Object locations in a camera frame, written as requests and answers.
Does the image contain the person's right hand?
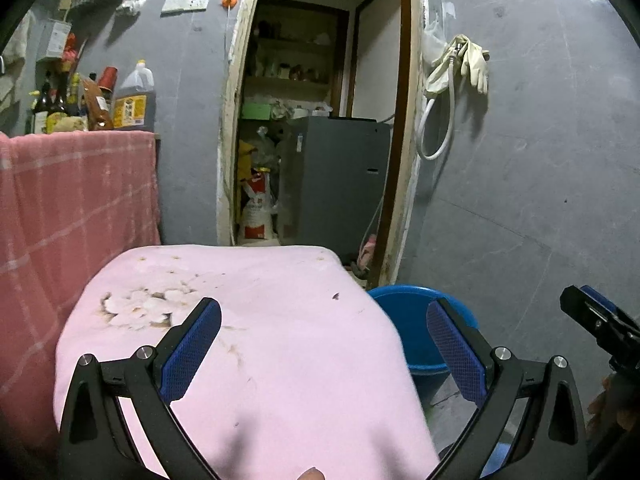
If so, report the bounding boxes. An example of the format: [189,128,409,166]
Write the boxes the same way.
[587,374,639,436]

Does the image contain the person's left hand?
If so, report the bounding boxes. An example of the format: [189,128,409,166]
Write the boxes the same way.
[297,467,326,480]

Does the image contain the blue plastic bucket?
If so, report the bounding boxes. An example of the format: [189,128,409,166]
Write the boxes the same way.
[369,285,478,376]

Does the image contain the pink cloth on table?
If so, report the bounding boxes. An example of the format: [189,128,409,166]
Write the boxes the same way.
[53,245,438,479]

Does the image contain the red white sack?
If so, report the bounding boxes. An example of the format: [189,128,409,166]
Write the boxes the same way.
[239,168,274,240]

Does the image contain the red checked cloth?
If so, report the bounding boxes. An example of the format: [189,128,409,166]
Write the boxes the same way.
[1,131,160,452]

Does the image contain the yellow bag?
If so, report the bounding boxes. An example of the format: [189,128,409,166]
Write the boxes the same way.
[236,140,256,182]

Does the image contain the grey washing machine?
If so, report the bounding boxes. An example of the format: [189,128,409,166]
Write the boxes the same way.
[277,117,392,263]

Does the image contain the cream rubber gloves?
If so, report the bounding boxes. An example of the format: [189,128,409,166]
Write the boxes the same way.
[424,35,489,98]

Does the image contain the brown sauce pouch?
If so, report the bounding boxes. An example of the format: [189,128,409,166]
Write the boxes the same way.
[80,77,114,131]

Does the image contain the large soy sauce jug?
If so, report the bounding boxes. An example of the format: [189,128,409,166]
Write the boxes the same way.
[113,60,156,131]

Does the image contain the green box on shelf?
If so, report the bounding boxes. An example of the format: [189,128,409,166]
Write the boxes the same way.
[241,102,272,120]

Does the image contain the dark glass bottle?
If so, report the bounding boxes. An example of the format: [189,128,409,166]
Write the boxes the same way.
[46,72,68,133]

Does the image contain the red cup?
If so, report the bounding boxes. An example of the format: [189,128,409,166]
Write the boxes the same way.
[98,66,118,92]

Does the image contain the beige hanging towel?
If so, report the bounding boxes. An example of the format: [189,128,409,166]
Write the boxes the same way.
[0,10,35,112]

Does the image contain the storage room shelf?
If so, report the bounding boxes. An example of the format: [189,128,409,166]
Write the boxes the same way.
[242,0,349,116]

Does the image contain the white utensil box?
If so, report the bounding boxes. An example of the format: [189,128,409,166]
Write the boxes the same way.
[36,18,72,62]

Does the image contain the white hose loop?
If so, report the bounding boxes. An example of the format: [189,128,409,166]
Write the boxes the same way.
[415,54,458,162]

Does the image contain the wooden door frame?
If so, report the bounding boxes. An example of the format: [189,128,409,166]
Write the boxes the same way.
[216,0,428,286]

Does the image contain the white rag on wall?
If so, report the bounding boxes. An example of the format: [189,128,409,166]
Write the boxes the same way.
[116,0,146,16]

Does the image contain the white wall switch plate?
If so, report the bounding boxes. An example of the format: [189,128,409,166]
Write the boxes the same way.
[160,0,209,15]

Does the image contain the orange wall hook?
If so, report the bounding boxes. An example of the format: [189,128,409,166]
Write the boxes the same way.
[221,0,239,10]

